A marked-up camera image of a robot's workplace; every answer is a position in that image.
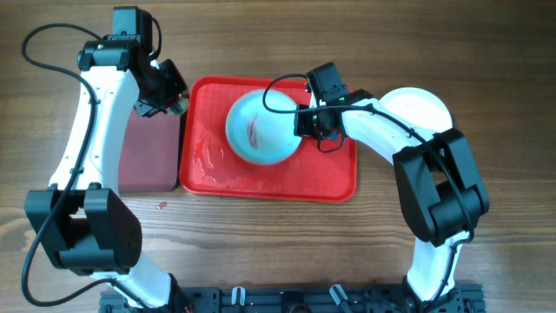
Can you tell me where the green scrubbing sponge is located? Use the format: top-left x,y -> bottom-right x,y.
168,97 -> 189,116

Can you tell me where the light blue plate top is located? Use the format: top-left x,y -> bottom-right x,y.
225,90 -> 301,165

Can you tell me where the white plate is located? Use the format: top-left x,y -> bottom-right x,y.
379,87 -> 453,132

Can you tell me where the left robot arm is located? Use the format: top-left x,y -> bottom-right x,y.
21,6 -> 193,312

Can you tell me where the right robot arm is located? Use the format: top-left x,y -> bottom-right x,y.
295,62 -> 489,312

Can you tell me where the black tray with red water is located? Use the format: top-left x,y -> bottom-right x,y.
118,110 -> 182,192

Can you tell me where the red plastic tray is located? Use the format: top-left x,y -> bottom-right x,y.
179,76 -> 358,203

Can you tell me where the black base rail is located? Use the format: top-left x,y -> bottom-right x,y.
98,283 -> 487,313

